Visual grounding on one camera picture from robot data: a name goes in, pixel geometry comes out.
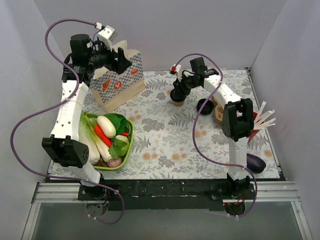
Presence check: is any blue checkered paper bag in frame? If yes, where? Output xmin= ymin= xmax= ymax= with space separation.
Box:
xmin=89 ymin=40 xmax=146 ymax=113

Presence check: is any black plastic cup lid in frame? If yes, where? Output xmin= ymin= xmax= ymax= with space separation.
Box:
xmin=170 ymin=89 xmax=187 ymax=103

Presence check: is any brown paper coffee cup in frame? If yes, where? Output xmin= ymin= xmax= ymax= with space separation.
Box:
xmin=172 ymin=101 xmax=184 ymax=107

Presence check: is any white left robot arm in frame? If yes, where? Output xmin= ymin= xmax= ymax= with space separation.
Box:
xmin=41 ymin=30 xmax=132 ymax=200

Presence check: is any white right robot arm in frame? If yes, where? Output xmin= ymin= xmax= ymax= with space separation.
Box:
xmin=170 ymin=53 xmax=254 ymax=199

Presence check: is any brown cardboard cup carrier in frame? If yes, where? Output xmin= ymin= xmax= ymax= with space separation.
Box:
xmin=211 ymin=97 xmax=224 ymax=124

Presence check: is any green leafy vegetable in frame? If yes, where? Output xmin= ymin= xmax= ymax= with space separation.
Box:
xmin=104 ymin=113 xmax=127 ymax=135

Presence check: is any white radish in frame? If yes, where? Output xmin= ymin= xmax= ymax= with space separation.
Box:
xmin=78 ymin=112 xmax=100 ymax=165
xmin=96 ymin=115 xmax=116 ymax=139

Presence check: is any floral table mat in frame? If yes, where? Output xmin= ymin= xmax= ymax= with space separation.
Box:
xmin=49 ymin=68 xmax=281 ymax=181

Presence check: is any red chili pepper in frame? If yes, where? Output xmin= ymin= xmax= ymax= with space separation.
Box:
xmin=93 ymin=124 xmax=112 ymax=147

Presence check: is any green cabbage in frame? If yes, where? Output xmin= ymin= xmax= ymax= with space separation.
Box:
xmin=108 ymin=135 xmax=130 ymax=159

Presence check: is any green vegetable basket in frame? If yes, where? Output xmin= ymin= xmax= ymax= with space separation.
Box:
xmin=78 ymin=111 xmax=134 ymax=170

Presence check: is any pink onion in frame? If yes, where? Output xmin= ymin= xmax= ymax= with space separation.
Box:
xmin=107 ymin=157 xmax=123 ymax=168

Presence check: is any purple eggplant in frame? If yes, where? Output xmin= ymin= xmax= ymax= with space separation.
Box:
xmin=246 ymin=153 xmax=266 ymax=174

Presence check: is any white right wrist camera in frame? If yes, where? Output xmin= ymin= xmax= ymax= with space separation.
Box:
xmin=169 ymin=64 xmax=183 ymax=80

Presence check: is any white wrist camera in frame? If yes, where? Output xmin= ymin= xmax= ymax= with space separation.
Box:
xmin=97 ymin=25 xmax=118 ymax=50
xmin=169 ymin=64 xmax=183 ymax=80

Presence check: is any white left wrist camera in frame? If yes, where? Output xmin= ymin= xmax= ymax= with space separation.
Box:
xmin=97 ymin=25 xmax=118 ymax=50

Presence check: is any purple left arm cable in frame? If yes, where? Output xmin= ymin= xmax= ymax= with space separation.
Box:
xmin=9 ymin=18 xmax=125 ymax=225

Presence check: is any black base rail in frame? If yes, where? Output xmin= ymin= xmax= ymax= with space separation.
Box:
xmin=77 ymin=179 xmax=255 ymax=211

